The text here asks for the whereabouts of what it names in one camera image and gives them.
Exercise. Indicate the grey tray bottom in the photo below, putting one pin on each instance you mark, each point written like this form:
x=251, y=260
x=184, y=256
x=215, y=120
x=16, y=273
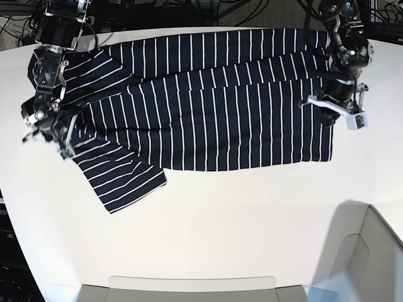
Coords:
x=151, y=289

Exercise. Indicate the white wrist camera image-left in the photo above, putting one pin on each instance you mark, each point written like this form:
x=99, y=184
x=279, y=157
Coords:
x=66, y=149

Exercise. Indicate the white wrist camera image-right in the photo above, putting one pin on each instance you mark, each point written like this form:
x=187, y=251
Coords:
x=355, y=121

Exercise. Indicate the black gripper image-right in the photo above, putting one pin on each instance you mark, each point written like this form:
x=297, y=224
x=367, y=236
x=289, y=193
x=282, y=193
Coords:
x=339, y=92

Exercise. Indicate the grey bin right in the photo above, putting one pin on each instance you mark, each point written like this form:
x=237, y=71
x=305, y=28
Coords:
x=361, y=259

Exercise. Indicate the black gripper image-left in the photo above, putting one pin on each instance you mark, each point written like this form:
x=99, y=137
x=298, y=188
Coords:
x=54, y=127

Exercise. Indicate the black robot arm image-left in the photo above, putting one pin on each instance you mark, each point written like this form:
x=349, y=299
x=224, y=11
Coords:
x=58, y=34

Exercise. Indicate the navy white striped T-shirt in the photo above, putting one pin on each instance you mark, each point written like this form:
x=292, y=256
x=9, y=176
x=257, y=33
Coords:
x=210, y=102

